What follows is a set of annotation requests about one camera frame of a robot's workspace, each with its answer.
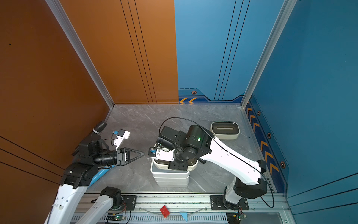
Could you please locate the green circuit board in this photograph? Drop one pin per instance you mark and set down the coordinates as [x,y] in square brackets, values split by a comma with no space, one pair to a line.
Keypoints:
[235,218]
[116,217]

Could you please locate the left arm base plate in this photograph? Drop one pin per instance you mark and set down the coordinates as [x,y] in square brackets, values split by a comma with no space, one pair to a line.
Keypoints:
[127,203]

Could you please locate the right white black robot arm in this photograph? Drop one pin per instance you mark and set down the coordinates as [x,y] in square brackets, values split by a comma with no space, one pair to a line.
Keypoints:
[198,144]

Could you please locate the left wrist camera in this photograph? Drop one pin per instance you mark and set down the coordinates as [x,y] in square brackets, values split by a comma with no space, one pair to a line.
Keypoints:
[119,136]

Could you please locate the dark lid cream box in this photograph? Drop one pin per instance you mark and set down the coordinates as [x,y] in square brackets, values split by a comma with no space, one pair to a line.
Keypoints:
[164,165]
[225,130]

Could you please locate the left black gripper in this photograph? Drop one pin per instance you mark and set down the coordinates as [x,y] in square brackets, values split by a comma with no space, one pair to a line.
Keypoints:
[123,156]

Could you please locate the grey lid tissue box back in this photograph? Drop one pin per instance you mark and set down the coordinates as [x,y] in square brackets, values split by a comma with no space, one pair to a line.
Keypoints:
[172,181]

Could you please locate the grey lid tissue box front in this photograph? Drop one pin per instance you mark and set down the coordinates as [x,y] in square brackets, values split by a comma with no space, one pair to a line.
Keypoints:
[171,185]

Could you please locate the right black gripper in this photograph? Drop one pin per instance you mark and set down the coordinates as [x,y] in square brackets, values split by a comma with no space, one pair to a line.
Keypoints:
[174,165]

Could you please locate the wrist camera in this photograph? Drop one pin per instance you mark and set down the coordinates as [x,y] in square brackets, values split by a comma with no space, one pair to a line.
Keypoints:
[119,136]
[157,153]

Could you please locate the right aluminium corner post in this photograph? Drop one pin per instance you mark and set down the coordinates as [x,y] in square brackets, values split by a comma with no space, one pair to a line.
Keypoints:
[279,25]

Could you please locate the right green circuit board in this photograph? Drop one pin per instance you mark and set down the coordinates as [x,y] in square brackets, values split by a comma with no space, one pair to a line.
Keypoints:
[235,218]

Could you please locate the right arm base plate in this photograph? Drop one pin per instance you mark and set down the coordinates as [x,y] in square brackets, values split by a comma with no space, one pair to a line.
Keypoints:
[218,202]

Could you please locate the blue triangle piece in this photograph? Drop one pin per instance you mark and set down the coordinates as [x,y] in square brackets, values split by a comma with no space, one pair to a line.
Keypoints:
[184,215]

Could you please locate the grey lid tissue box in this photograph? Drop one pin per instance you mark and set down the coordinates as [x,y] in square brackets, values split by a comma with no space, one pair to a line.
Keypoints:
[171,185]
[172,181]
[166,173]

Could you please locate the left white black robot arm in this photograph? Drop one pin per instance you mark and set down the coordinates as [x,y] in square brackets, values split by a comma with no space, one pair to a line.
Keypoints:
[91,155]

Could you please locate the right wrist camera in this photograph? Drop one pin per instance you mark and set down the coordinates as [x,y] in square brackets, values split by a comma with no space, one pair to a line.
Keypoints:
[157,153]

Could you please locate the black microphone on stand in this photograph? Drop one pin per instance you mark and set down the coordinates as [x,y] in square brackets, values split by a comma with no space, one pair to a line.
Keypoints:
[96,130]

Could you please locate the aluminium corner post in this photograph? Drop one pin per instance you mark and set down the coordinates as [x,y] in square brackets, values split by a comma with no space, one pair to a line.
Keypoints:
[279,25]
[70,32]

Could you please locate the red plastic block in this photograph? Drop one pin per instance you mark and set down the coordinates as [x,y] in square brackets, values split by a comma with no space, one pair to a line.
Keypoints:
[164,211]

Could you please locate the left green circuit board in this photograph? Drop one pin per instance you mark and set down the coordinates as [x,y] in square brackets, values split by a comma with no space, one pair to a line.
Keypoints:
[116,217]

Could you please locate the left aluminium corner post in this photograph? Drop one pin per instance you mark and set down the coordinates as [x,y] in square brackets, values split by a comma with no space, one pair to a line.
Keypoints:
[70,32]

